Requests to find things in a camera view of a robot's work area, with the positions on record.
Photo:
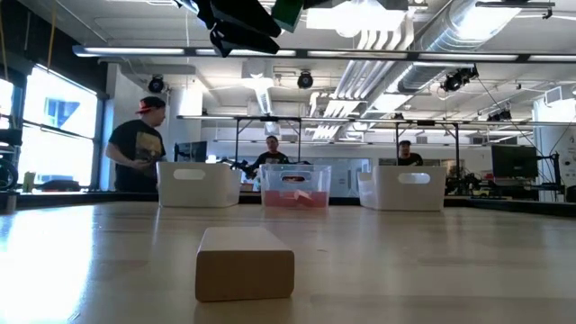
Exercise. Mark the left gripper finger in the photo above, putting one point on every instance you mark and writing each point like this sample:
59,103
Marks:
238,40
243,15

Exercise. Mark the person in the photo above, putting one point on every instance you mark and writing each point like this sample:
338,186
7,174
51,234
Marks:
135,148
270,158
410,159

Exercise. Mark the black aluminium table frame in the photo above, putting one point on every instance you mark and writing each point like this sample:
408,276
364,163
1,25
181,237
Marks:
90,200

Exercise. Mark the long ceiling light bar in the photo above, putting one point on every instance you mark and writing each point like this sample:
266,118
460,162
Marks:
202,117
117,51

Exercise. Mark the silver ventilation duct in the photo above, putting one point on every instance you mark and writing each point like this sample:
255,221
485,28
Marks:
450,33

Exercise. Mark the black computer monitor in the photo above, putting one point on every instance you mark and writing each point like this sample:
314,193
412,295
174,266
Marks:
514,161
193,152

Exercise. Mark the green cup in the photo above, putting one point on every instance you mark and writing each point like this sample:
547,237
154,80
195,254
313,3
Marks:
29,182

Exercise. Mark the background black robot arm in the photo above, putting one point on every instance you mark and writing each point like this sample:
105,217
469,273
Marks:
245,168

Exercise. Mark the large bright window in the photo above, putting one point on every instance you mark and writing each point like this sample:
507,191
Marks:
58,153

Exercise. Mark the white plastic bin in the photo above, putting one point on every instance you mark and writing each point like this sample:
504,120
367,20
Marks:
198,193
405,198

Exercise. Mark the black background station frame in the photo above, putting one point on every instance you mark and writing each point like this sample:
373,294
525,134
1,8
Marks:
457,153
237,139

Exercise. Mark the natural wooden block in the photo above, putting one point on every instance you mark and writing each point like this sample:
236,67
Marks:
245,270

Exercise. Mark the small red wooden cube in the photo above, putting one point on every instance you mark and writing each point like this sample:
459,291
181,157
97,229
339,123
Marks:
273,199

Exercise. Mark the black round ceiling speaker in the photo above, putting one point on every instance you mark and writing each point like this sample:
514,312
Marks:
305,80
156,84

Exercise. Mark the clear plastic bin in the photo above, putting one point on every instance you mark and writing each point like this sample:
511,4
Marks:
270,180

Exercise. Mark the small green wooden cube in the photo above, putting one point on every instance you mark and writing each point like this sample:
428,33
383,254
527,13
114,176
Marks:
288,13

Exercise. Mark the black ceiling spotlights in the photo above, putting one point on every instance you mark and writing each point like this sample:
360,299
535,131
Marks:
459,78
499,114

